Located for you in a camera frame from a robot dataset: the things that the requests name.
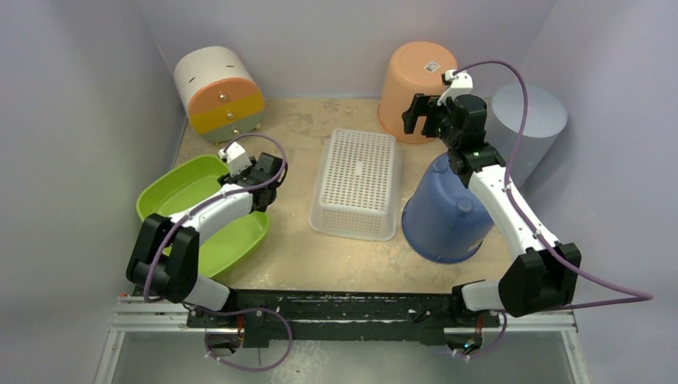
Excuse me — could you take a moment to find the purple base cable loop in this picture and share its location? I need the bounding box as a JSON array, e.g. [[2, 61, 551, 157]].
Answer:
[[203, 307, 294, 373]]

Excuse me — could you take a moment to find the cream cabinet with coloured drawers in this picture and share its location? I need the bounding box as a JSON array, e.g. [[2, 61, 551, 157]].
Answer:
[[173, 46, 265, 143]]

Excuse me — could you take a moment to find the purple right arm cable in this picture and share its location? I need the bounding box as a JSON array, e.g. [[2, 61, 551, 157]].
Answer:
[[453, 59, 654, 311]]

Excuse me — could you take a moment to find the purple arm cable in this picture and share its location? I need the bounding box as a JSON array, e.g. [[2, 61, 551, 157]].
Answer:
[[142, 132, 289, 304], [453, 59, 654, 311]]

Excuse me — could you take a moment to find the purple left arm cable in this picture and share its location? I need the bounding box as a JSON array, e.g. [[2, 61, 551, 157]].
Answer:
[[142, 132, 289, 304]]

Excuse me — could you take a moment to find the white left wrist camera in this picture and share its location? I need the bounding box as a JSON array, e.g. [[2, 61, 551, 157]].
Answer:
[[217, 141, 252, 176]]

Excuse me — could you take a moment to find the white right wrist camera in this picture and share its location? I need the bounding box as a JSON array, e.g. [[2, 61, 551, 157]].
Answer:
[[437, 70, 473, 106]]

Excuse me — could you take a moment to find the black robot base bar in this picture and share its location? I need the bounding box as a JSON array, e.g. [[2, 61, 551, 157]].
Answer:
[[186, 289, 500, 348]]

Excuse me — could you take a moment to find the orange plastic bucket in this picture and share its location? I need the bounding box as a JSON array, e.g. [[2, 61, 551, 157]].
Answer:
[[377, 41, 457, 144]]

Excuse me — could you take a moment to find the aluminium frame rail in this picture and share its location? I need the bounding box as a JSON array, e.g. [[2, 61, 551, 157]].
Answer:
[[109, 297, 577, 333]]

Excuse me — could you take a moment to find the blue plastic bucket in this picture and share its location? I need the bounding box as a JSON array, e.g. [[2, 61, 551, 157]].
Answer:
[[401, 153, 493, 264]]

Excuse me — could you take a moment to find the large grey plastic bucket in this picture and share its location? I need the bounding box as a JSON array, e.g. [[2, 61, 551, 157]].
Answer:
[[485, 84, 568, 188]]

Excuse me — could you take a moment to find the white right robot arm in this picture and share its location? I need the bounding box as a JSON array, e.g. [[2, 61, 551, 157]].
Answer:
[[402, 93, 581, 326]]

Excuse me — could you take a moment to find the pale green perforated basket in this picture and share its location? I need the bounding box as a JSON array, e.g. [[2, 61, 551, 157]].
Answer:
[[308, 129, 402, 242]]

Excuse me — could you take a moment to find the lime green plastic tray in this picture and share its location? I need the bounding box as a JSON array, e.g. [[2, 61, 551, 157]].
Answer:
[[136, 155, 270, 278]]

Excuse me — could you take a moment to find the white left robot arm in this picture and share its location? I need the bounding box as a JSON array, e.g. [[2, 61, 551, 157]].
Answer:
[[126, 153, 288, 327]]

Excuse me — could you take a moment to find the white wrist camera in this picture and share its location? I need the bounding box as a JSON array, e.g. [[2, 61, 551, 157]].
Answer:
[[437, 70, 473, 106], [217, 141, 252, 176]]

